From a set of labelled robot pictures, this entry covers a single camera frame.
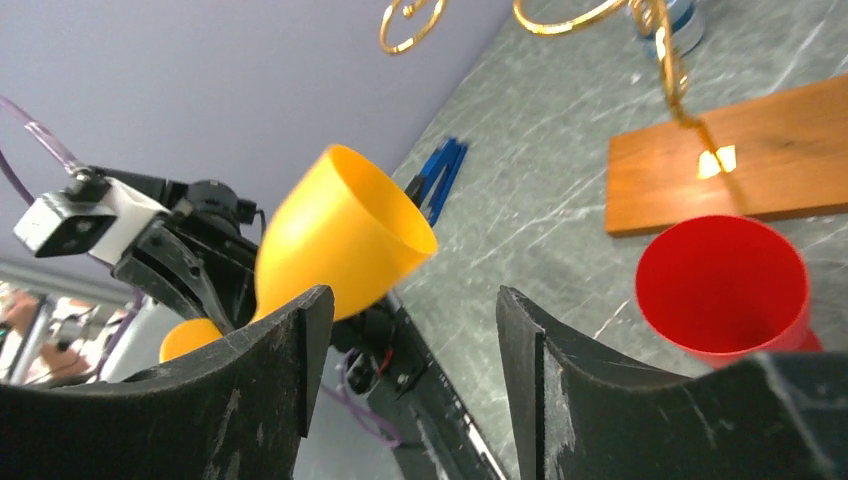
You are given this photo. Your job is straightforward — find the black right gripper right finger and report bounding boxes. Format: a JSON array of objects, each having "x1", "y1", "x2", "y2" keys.
[{"x1": 496, "y1": 287, "x2": 847, "y2": 479}]

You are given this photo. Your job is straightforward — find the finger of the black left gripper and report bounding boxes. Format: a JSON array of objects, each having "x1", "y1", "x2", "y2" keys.
[{"x1": 112, "y1": 218, "x2": 255, "y2": 332}]

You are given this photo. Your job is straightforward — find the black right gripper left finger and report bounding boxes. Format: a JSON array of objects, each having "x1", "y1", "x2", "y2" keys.
[{"x1": 1, "y1": 286, "x2": 334, "y2": 479}]

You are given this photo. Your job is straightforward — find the yellow wine glass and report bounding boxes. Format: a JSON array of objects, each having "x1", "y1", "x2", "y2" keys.
[{"x1": 158, "y1": 144, "x2": 440, "y2": 364}]

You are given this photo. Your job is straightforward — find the red wine glass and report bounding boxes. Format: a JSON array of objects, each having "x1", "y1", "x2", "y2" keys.
[{"x1": 634, "y1": 215, "x2": 823, "y2": 369}]

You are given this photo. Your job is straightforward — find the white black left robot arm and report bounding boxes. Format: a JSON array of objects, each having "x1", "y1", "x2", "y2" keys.
[{"x1": 94, "y1": 167, "x2": 259, "y2": 334}]

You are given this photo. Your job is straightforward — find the wooden rack base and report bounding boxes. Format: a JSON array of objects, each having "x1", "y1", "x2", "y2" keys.
[{"x1": 605, "y1": 75, "x2": 847, "y2": 237}]

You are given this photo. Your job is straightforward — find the blue clip tool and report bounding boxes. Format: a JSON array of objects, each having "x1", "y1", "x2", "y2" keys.
[{"x1": 405, "y1": 137, "x2": 468, "y2": 226}]

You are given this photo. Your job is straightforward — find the blue cleaning gel jar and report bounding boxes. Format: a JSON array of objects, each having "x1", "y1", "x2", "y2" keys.
[{"x1": 630, "y1": 0, "x2": 706, "y2": 60}]

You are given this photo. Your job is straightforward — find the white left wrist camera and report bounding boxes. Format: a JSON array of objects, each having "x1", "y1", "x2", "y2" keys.
[{"x1": 13, "y1": 177, "x2": 169, "y2": 266}]

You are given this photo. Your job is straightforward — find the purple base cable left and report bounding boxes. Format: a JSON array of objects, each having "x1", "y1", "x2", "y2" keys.
[{"x1": 321, "y1": 347, "x2": 405, "y2": 448}]

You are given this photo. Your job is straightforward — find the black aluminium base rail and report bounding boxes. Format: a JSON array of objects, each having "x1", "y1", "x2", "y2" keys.
[{"x1": 331, "y1": 293, "x2": 505, "y2": 479}]

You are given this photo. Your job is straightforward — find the gold wire glass rack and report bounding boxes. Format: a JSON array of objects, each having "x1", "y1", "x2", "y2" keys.
[{"x1": 379, "y1": 0, "x2": 743, "y2": 200}]

